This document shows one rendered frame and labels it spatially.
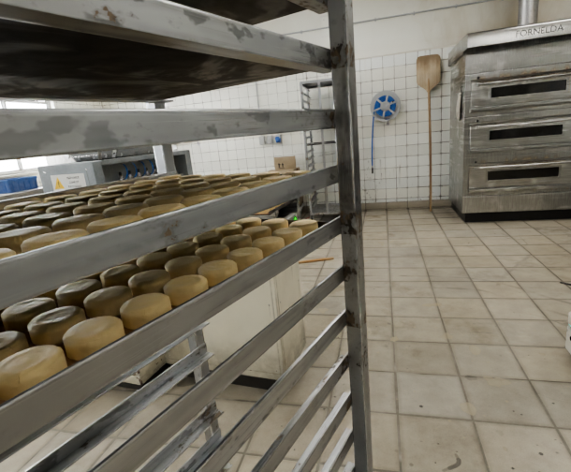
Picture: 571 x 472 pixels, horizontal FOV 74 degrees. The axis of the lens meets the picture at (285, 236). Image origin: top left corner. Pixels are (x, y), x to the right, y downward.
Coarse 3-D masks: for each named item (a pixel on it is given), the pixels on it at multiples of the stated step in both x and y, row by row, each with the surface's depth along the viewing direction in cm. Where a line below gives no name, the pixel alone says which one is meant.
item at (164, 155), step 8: (152, 104) 83; (160, 104) 84; (160, 152) 86; (168, 152) 87; (160, 160) 86; (168, 160) 87; (160, 168) 87; (168, 168) 87; (192, 336) 98; (200, 336) 99; (192, 344) 99; (200, 344) 99; (200, 368) 100; (208, 368) 102; (200, 376) 101; (216, 424) 106; (208, 432) 106
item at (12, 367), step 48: (192, 240) 67; (240, 240) 60; (288, 240) 60; (96, 288) 46; (144, 288) 45; (192, 288) 42; (0, 336) 35; (48, 336) 36; (96, 336) 33; (0, 384) 28
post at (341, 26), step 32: (352, 32) 59; (352, 64) 60; (352, 96) 61; (352, 128) 61; (352, 160) 62; (352, 192) 64; (352, 224) 66; (352, 256) 67; (352, 288) 69; (352, 320) 71; (352, 352) 73; (352, 384) 75; (352, 416) 77
